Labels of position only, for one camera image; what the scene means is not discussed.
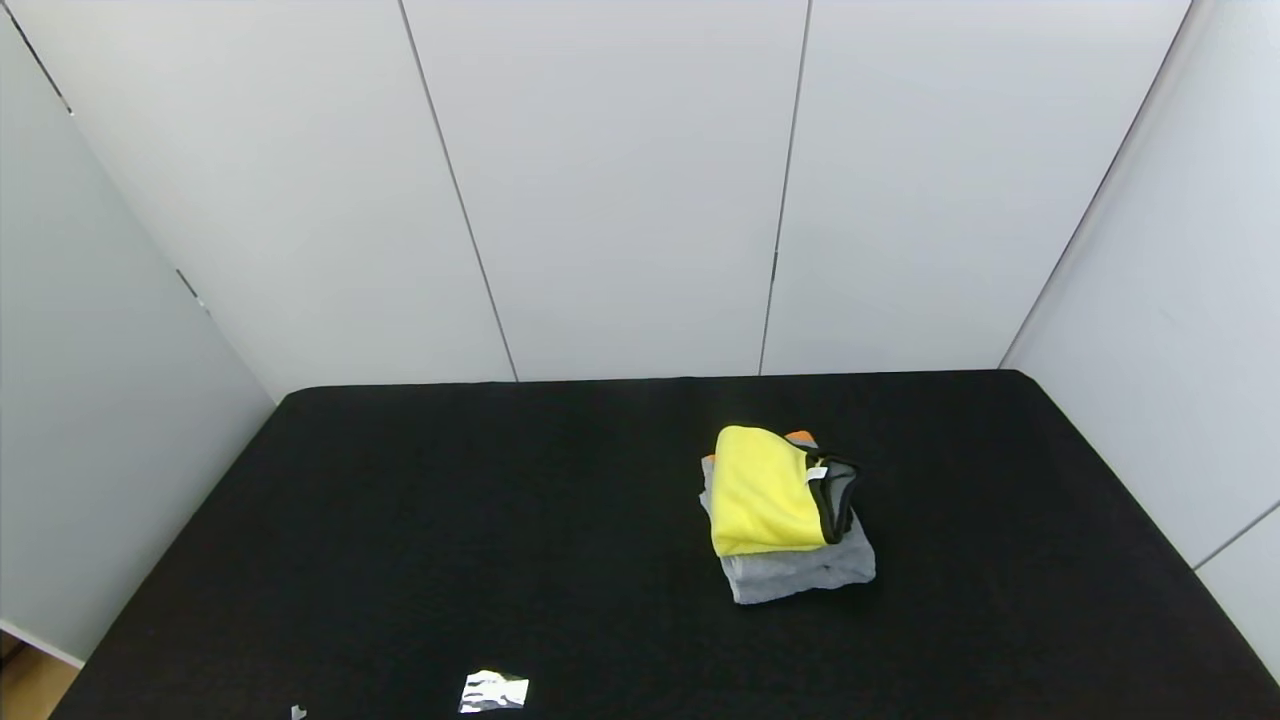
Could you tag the yellow microfibre towel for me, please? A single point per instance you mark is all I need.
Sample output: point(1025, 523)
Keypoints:
point(760, 490)

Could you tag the grey towel with orange stripes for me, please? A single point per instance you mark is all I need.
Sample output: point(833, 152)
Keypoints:
point(800, 575)

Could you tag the black fabric table cover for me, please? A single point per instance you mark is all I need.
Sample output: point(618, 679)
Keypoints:
point(500, 550)

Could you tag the crumpled silver foil scrap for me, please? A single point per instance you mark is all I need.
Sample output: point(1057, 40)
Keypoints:
point(493, 692)

